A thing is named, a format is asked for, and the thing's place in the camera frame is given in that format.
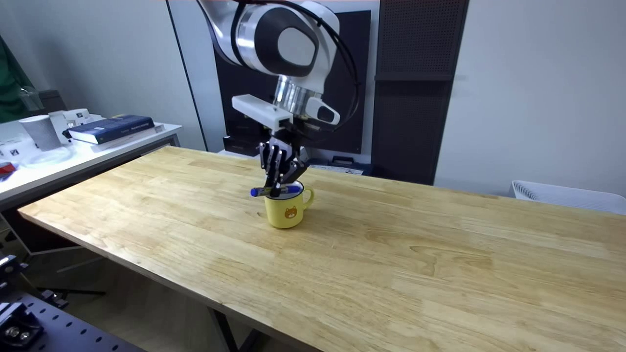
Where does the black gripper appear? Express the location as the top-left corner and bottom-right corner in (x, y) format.
(260, 123), (309, 188)

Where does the blue grey marker pen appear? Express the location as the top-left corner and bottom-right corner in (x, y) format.
(248, 186), (303, 198)

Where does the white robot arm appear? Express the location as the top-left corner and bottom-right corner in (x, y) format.
(195, 0), (340, 198)

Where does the yellow enamel cup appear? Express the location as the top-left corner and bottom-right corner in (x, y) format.
(264, 182), (314, 229)

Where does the large black monitor screen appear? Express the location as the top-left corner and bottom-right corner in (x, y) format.
(209, 0), (371, 154)

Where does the dark tall cabinet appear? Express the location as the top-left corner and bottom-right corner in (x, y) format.
(371, 0), (469, 184)

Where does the dark blue book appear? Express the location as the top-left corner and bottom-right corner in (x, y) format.
(68, 115), (154, 145)

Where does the white bin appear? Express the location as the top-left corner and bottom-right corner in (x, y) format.
(510, 180), (626, 215)

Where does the white side table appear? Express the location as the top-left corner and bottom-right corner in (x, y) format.
(0, 121), (178, 209)

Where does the black perforated metal plate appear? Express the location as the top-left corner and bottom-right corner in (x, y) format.
(0, 293), (140, 352)

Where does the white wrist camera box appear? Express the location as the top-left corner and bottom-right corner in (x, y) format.
(230, 94), (291, 131)

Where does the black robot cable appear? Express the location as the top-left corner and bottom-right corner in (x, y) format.
(285, 0), (361, 129)

